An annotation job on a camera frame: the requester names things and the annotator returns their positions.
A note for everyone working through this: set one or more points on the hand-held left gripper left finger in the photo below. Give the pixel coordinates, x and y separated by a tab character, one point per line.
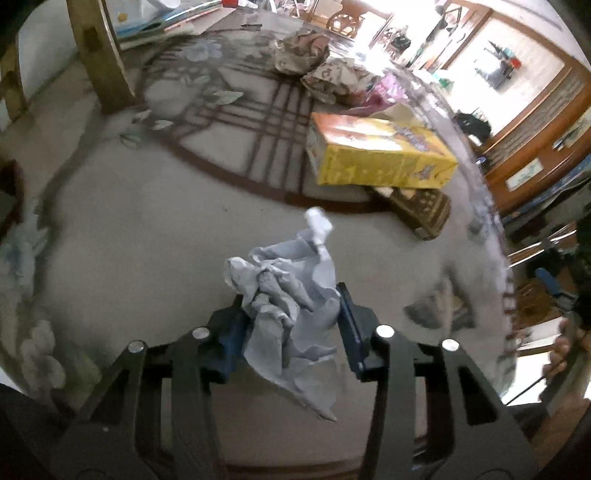
228	341

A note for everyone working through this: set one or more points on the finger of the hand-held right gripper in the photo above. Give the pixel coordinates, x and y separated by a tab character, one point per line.
547	279

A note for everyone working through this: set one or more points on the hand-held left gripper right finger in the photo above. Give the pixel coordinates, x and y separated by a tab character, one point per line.
353	332

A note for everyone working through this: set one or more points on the white paper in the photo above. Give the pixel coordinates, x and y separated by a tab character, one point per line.
286	277

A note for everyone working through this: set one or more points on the patterned wrapper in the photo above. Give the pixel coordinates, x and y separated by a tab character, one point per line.
300	50

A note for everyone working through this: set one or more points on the person's right hand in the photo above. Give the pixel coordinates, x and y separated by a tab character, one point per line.
556	355

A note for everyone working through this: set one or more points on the carved wooden chair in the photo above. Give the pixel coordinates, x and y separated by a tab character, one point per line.
531	254

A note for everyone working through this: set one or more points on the small framed painting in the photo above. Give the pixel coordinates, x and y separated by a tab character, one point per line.
528	174

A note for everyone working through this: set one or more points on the brown patterned box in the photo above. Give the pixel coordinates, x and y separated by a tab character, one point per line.
425	207

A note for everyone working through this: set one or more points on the tall framed painting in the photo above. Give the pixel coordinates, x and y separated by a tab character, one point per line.
570	134

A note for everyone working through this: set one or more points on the black bag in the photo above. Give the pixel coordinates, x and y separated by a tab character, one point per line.
472	125

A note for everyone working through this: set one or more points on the yellow cartoon carton box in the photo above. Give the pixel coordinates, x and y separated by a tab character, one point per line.
369	161

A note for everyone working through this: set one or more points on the pink plastic bag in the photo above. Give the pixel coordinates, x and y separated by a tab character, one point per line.
385	87

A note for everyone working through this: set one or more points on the crumpled white red wrapper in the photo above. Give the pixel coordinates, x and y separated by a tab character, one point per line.
337	76

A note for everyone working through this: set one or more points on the wooden stool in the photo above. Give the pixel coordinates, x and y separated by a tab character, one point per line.
99	60

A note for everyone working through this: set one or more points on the wooden dining chair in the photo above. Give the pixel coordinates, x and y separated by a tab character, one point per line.
344	22

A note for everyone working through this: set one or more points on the colourful children's book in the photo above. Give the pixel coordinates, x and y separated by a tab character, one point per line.
138	23

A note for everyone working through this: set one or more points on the wall television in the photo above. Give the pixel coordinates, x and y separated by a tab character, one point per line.
496	76

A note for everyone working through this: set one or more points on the wall shelf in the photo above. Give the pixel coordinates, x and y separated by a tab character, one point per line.
505	53

